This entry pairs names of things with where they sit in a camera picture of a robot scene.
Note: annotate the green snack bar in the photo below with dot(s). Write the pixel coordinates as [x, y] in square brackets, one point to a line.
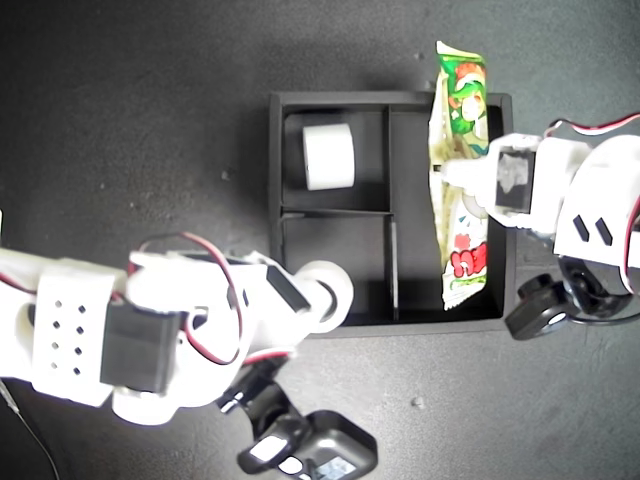
[470, 100]

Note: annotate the white tape roll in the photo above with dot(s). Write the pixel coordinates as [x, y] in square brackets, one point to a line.
[327, 157]
[342, 285]

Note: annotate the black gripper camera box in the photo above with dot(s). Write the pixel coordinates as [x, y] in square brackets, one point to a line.
[300, 440]
[535, 310]

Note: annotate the black tray with wells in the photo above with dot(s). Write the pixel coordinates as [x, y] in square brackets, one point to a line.
[335, 250]

